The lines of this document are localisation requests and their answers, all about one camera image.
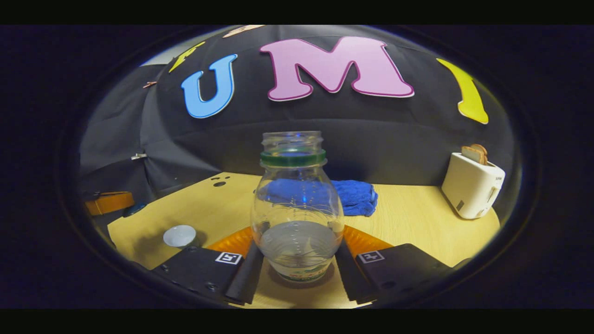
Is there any blue towel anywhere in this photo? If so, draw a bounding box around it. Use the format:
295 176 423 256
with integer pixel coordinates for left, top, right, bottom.
255 179 379 217

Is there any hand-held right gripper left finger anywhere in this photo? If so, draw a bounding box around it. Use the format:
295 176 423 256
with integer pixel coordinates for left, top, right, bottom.
151 226 265 307

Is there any white toaster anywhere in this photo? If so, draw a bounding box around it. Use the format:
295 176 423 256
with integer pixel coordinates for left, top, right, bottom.
441 152 506 220

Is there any clear water bottle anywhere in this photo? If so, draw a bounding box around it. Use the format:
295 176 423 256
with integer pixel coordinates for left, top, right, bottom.
251 131 345 283

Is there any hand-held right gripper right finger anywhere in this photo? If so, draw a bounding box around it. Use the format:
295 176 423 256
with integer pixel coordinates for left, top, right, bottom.
335 225 453 306

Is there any black backdrop cloth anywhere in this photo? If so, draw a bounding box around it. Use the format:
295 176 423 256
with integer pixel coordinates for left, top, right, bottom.
79 26 516 209

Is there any grey teacup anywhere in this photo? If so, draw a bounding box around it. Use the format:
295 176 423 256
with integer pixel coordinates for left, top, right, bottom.
162 225 198 249

